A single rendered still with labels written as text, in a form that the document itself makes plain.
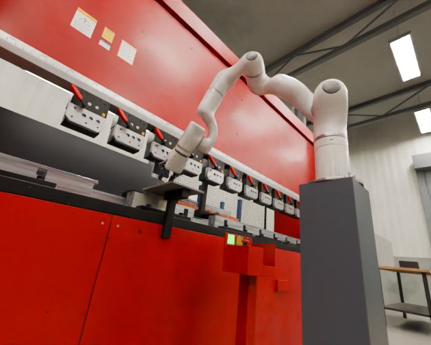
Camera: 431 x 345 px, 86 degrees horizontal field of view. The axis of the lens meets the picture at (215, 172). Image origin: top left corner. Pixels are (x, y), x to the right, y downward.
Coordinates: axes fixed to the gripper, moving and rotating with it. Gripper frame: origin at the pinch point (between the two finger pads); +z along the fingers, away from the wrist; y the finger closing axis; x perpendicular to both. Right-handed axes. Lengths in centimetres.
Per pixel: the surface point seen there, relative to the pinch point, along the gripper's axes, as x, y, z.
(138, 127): -18.0, 18.2, -13.8
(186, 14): -77, 7, -87
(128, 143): -11.0, 21.3, -6.0
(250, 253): 46, -29, 3
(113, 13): -53, 46, -55
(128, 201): 3.4, 12.7, 16.2
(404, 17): -165, -333, -360
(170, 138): -19.6, -0.5, -15.8
